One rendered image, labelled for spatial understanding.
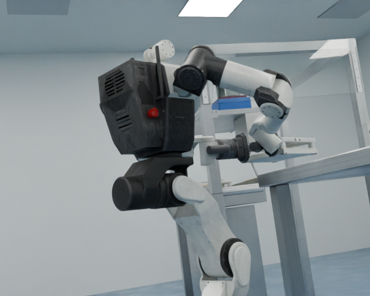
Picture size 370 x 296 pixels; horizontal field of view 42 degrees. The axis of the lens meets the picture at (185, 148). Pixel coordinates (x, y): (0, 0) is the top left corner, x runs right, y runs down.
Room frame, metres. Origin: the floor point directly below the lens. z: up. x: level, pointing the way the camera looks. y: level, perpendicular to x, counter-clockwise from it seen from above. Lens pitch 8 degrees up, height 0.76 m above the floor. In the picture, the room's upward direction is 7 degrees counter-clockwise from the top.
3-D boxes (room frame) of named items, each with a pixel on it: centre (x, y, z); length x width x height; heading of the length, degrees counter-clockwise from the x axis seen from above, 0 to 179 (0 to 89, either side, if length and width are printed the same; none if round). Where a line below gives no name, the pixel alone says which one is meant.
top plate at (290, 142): (2.16, -0.41, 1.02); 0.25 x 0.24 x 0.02; 42
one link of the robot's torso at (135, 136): (1.70, 0.10, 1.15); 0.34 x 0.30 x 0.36; 42
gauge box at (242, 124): (2.90, -0.40, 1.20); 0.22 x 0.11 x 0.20; 13
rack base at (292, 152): (2.16, -0.41, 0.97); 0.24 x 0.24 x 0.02; 42
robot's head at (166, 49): (1.73, 0.05, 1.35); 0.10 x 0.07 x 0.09; 42
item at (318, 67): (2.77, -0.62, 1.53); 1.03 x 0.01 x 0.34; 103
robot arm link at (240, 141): (2.07, -0.20, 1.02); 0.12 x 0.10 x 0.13; 124
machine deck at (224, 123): (3.06, -0.22, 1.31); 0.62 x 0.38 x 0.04; 13
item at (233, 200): (3.43, -0.15, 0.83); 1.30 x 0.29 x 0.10; 13
